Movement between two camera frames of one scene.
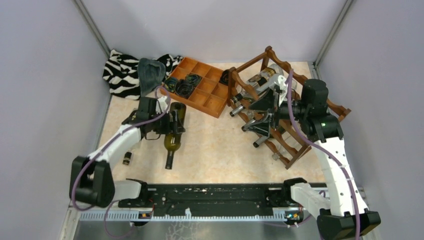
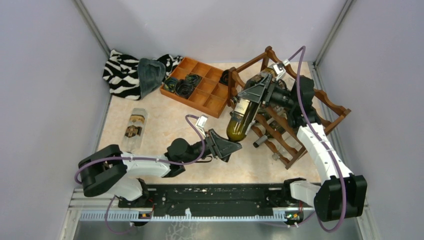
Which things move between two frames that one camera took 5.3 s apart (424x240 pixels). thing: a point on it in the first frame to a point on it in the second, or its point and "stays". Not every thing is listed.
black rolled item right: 224,78 stays
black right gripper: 267,102 to 256,93
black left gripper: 175,126 to 220,147
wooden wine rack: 256,83 stays
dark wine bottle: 172,142 to 245,113
